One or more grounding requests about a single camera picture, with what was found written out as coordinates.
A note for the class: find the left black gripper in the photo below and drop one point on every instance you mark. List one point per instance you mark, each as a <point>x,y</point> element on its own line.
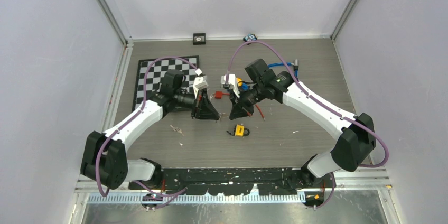
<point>205,110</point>

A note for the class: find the small black square box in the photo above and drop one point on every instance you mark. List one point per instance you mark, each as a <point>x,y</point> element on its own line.
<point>199,39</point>

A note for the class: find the black white chessboard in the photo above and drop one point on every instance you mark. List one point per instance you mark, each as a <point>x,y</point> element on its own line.
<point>155,74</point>

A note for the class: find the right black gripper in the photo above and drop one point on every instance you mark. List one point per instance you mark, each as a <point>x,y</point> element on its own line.
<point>241,108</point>

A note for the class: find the yellow black padlock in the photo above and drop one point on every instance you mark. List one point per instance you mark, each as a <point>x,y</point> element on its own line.
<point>239,131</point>

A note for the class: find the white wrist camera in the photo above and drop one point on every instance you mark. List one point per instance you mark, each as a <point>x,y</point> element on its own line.
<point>200,82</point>
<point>230,83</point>

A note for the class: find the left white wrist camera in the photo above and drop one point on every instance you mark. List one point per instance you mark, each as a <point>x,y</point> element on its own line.
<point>200,82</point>

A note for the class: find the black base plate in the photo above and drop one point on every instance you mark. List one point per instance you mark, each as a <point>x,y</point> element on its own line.
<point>235,181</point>

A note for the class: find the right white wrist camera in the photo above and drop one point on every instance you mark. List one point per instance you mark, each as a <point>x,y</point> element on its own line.
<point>230,83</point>

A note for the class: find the red cable padlock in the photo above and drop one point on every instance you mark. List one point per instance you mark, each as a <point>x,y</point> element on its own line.
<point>220,94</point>

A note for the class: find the blue yellow toy car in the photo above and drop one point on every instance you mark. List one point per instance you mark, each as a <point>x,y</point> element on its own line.
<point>242,85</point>

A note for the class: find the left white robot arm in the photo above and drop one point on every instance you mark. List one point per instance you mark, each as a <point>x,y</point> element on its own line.
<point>105,155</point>

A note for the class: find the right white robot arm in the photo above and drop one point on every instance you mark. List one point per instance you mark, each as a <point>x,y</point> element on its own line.
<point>353,134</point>

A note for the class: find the small blue toy car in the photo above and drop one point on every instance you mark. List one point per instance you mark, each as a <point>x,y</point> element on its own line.
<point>250,38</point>

